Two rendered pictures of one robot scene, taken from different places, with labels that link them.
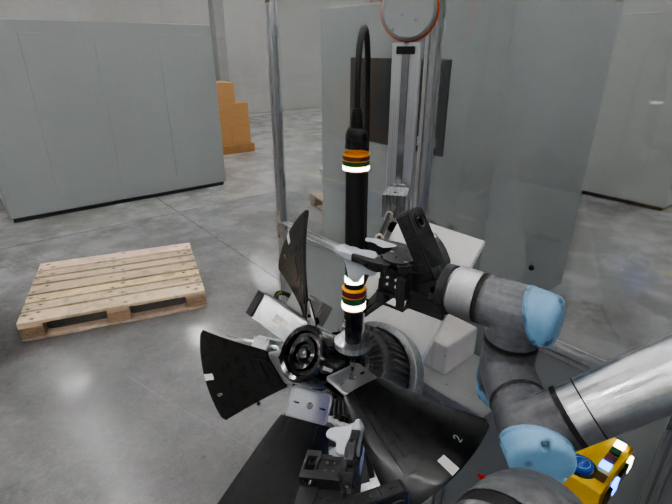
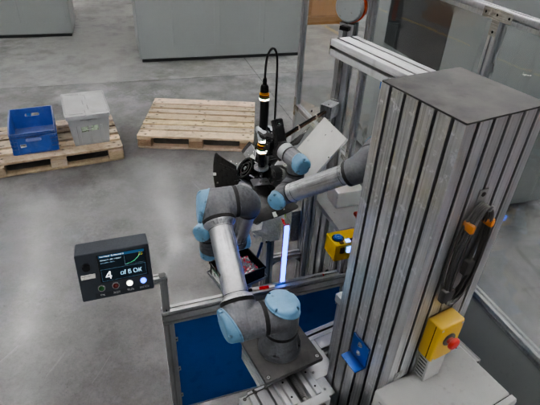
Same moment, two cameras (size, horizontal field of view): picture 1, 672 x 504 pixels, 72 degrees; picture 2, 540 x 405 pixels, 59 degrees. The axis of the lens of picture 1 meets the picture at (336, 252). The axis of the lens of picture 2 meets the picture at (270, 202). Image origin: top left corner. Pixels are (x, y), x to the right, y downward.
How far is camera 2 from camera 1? 1.42 m
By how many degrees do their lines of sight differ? 21
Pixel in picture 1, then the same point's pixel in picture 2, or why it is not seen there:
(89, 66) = not seen: outside the picture
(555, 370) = not seen: hidden behind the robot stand
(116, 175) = (217, 35)
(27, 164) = (157, 18)
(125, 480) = (179, 234)
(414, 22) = (350, 14)
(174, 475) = not seen: hidden behind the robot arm
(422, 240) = (277, 130)
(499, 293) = (289, 153)
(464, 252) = (337, 142)
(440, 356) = (335, 198)
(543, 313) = (296, 161)
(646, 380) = (303, 182)
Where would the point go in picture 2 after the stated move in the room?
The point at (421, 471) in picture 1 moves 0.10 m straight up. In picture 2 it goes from (264, 214) to (265, 194)
